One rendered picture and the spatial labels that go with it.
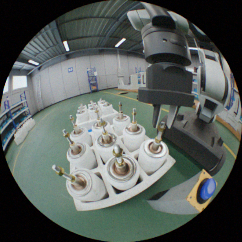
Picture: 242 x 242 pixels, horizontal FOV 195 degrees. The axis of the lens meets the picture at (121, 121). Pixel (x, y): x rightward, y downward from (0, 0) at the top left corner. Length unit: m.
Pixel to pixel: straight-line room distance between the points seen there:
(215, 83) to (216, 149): 0.33
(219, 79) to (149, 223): 0.66
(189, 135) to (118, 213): 0.55
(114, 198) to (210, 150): 0.50
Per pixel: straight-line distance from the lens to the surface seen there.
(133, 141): 0.28
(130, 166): 0.19
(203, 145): 0.51
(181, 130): 0.50
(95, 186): 0.20
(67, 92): 6.57
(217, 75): 0.40
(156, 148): 0.22
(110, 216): 0.46
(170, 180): 0.49
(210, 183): 0.17
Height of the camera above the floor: 0.43
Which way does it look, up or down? 30 degrees down
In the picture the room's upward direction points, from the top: 6 degrees counter-clockwise
